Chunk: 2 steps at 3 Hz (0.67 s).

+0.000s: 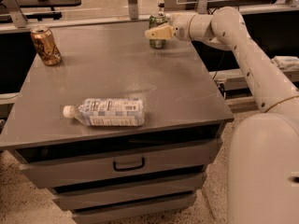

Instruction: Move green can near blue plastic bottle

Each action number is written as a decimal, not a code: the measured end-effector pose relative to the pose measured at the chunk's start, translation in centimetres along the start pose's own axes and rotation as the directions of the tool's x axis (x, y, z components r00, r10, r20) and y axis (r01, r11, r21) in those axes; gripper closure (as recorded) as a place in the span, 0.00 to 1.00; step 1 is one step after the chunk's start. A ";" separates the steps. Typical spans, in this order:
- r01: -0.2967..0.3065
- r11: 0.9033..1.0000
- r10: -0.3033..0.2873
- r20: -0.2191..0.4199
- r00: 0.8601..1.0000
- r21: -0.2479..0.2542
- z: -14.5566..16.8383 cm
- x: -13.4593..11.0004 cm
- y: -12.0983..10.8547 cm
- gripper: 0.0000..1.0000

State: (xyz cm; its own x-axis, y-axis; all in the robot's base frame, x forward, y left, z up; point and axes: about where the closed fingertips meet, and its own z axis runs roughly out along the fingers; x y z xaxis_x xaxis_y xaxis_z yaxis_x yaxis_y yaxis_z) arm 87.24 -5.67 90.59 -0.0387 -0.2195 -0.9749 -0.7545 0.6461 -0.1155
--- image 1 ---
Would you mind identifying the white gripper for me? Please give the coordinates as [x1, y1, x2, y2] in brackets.
[145, 13, 191, 41]

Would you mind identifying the green soda can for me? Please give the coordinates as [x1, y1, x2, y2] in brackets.
[148, 12, 168, 49]

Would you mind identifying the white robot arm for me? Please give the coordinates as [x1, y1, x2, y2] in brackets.
[145, 7, 299, 224]

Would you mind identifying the blue label plastic bottle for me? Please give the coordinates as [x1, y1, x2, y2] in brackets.
[63, 98, 145, 127]

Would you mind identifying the brown soda can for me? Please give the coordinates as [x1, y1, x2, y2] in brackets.
[31, 25, 62, 65]

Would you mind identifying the grey drawer cabinet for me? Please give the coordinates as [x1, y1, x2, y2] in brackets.
[1, 21, 233, 224]

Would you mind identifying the black hanging cable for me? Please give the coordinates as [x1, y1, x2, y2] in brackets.
[212, 51, 226, 80]

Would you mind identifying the black drawer handle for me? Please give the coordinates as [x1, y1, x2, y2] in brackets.
[112, 158, 146, 173]

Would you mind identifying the metal railing frame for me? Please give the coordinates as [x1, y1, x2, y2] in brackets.
[0, 0, 299, 34]

